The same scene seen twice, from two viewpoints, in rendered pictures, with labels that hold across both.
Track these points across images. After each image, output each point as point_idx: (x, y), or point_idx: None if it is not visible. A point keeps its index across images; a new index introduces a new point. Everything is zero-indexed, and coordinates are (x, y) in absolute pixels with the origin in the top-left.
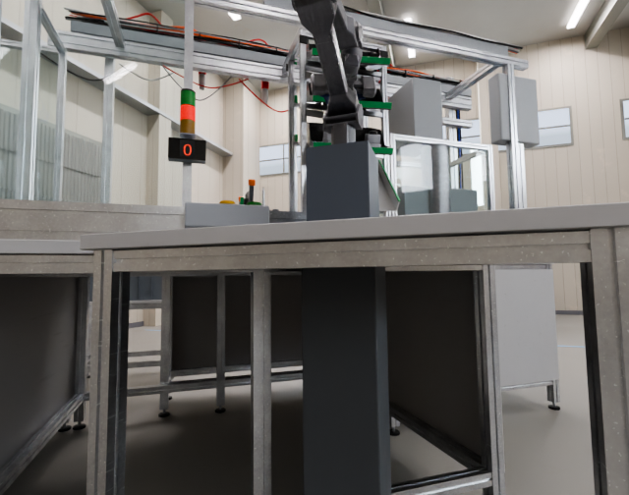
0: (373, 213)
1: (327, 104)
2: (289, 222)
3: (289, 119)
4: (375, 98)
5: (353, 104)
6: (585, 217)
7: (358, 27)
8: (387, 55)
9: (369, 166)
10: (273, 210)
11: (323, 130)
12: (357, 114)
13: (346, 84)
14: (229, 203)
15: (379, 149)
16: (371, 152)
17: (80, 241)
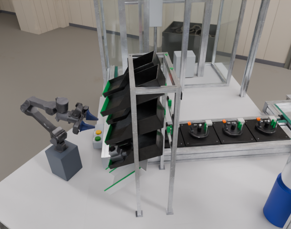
0: (56, 171)
1: (96, 120)
2: (39, 152)
3: (162, 98)
4: (140, 126)
5: (50, 136)
6: None
7: (45, 110)
8: (129, 99)
9: (47, 157)
10: (102, 144)
11: None
12: (49, 141)
13: (48, 129)
14: (93, 133)
15: (110, 160)
16: (50, 155)
17: (97, 117)
